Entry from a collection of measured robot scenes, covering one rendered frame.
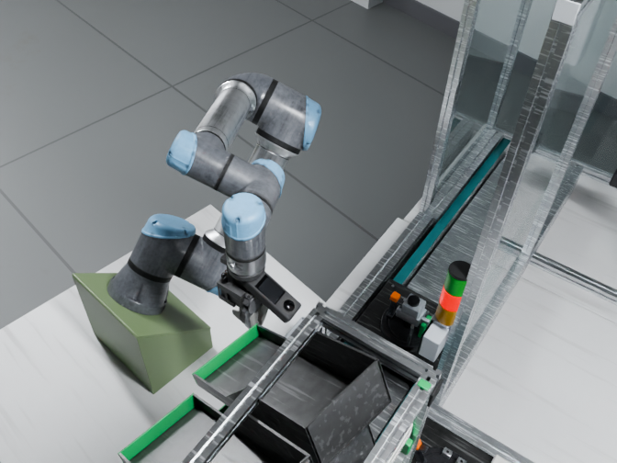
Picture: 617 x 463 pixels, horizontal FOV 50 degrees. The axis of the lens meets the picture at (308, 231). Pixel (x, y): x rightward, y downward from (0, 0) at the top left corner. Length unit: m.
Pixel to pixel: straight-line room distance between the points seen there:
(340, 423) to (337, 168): 2.85
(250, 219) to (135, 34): 3.73
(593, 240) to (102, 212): 2.30
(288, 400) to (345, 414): 0.13
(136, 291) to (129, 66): 2.94
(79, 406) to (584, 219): 1.64
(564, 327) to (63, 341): 1.40
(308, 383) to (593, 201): 1.64
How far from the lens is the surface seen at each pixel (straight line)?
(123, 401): 1.79
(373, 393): 0.84
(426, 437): 1.60
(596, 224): 2.33
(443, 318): 1.39
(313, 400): 0.91
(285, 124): 1.54
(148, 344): 1.61
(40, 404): 1.84
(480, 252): 1.23
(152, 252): 1.61
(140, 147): 3.80
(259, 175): 1.22
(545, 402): 1.86
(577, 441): 1.83
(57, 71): 4.53
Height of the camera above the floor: 2.39
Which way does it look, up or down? 47 degrees down
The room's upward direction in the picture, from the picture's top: 2 degrees clockwise
